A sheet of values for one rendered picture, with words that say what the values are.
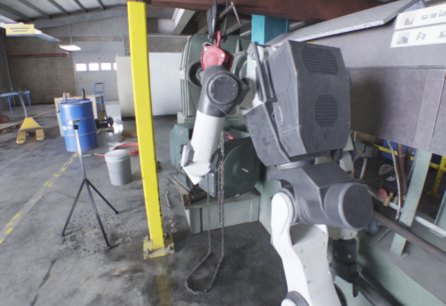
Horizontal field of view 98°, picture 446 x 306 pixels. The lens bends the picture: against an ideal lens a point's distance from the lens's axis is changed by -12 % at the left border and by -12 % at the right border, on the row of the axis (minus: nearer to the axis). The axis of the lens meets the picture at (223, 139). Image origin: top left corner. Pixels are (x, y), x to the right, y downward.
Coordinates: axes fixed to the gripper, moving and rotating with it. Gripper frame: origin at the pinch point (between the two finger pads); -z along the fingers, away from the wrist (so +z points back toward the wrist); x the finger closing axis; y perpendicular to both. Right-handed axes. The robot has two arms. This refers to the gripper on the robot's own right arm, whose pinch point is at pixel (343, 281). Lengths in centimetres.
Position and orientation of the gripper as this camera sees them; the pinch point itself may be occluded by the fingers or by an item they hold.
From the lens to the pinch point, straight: 107.5
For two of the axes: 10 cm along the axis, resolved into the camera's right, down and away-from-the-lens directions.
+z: -0.8, -10.0, -0.3
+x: -3.9, 0.1, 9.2
